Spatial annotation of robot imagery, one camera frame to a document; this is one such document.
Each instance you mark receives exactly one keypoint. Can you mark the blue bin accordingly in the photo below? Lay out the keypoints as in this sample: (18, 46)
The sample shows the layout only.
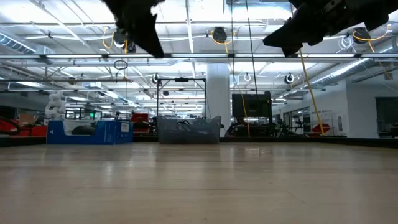
(90, 133)

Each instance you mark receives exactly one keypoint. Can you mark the grey plastic bin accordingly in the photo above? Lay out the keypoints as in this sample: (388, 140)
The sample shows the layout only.
(189, 130)

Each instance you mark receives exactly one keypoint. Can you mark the black monitor cabinet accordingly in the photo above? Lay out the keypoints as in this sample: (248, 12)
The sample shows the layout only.
(252, 105)

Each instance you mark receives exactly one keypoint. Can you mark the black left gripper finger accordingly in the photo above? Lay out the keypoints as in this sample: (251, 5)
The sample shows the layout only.
(146, 31)

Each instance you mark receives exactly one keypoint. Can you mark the long ceiling light bar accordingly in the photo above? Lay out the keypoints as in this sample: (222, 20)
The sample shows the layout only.
(199, 56)

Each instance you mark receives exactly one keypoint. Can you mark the white square pillar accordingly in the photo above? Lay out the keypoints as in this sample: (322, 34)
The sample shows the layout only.
(218, 93)

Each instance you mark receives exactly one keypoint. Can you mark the black metal frame stand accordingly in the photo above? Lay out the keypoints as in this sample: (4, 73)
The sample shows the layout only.
(182, 79)

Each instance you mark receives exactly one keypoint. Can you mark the white robot figure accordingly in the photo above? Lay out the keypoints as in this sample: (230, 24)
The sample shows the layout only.
(55, 107)

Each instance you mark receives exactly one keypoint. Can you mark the red equipment case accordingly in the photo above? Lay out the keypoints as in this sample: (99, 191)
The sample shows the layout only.
(140, 118)

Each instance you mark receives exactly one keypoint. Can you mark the red angled sign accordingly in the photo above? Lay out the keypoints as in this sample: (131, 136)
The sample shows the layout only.
(321, 128)

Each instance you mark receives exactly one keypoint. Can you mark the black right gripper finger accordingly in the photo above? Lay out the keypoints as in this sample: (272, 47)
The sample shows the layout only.
(286, 32)

